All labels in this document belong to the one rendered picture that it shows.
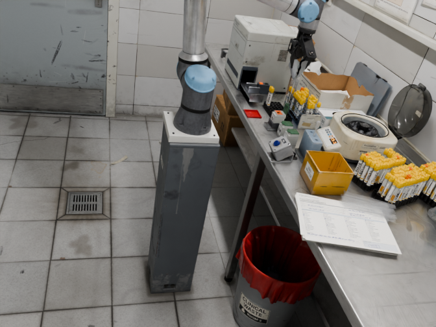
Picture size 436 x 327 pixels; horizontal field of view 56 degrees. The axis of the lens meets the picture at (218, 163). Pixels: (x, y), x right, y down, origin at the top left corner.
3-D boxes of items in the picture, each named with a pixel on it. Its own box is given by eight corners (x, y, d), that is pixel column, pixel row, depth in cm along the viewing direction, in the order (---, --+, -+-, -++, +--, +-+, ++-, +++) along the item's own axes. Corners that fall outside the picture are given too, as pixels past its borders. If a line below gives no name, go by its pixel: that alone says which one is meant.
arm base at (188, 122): (172, 132, 155) (175, 108, 149) (174, 113, 167) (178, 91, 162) (211, 137, 157) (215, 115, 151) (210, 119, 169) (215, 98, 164)
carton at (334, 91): (292, 97, 211) (300, 69, 202) (340, 100, 219) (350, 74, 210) (311, 121, 191) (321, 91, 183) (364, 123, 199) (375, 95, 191)
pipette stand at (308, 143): (294, 150, 165) (301, 128, 160) (310, 151, 167) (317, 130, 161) (302, 163, 157) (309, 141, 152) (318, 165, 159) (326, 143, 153)
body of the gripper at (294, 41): (302, 53, 175) (311, 25, 168) (310, 61, 168) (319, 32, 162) (286, 52, 173) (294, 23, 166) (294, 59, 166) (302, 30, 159)
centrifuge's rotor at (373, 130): (336, 127, 177) (341, 113, 173) (368, 132, 179) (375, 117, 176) (348, 146, 164) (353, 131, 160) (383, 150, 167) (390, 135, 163)
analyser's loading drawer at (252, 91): (237, 83, 208) (239, 74, 205) (250, 84, 210) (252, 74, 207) (249, 101, 192) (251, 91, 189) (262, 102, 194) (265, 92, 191)
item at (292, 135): (281, 142, 169) (285, 128, 165) (291, 142, 170) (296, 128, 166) (284, 147, 166) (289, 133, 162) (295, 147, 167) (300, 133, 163)
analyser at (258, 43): (224, 68, 228) (234, 13, 212) (269, 72, 236) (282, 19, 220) (238, 92, 204) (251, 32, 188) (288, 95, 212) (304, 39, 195)
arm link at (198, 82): (183, 109, 150) (188, 74, 143) (178, 93, 161) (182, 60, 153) (214, 111, 154) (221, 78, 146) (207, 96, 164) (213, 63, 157)
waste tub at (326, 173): (298, 172, 152) (305, 150, 146) (331, 174, 155) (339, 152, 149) (310, 194, 141) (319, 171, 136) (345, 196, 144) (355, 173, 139)
